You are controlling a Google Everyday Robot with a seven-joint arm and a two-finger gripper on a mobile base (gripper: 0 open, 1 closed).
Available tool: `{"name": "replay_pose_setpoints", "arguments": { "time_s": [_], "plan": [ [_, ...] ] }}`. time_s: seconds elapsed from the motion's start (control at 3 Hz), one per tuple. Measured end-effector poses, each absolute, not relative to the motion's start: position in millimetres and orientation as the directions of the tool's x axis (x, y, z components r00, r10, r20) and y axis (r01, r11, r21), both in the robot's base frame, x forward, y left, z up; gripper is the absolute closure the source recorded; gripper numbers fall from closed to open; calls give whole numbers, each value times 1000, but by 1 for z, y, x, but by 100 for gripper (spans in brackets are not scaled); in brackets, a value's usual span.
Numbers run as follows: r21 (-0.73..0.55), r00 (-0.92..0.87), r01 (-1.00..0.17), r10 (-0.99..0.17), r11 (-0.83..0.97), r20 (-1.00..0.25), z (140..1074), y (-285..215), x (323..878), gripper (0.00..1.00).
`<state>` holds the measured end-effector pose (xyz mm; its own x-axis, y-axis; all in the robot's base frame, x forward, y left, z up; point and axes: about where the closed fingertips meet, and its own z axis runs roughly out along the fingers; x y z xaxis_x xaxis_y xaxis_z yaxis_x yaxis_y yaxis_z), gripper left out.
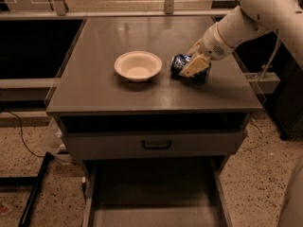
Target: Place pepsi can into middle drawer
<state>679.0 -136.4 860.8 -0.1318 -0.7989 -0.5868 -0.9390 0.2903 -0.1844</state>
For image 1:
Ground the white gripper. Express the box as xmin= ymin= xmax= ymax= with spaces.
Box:
xmin=179 ymin=24 xmax=234 ymax=78

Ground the blue pepsi can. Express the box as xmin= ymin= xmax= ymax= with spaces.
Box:
xmin=170 ymin=54 xmax=210 ymax=82

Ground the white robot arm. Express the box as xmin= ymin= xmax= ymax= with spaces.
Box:
xmin=189 ymin=0 xmax=303 ymax=227

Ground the grey drawer cabinet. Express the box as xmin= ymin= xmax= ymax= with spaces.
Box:
xmin=45 ymin=15 xmax=263 ymax=227

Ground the open grey middle drawer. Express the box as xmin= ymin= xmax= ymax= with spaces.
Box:
xmin=82 ymin=157 xmax=233 ymax=227

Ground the grey top drawer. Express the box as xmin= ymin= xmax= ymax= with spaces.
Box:
xmin=62 ymin=130 xmax=247 ymax=161

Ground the grey metal rail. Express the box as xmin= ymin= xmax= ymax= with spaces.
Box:
xmin=0 ymin=9 xmax=231 ymax=21

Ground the black drawer handle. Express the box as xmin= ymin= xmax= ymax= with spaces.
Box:
xmin=142 ymin=140 xmax=171 ymax=150

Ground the black floor cable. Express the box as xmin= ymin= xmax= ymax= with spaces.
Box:
xmin=3 ymin=110 xmax=45 ymax=159

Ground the black metal floor frame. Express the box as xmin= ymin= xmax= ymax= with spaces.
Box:
xmin=0 ymin=152 xmax=54 ymax=227

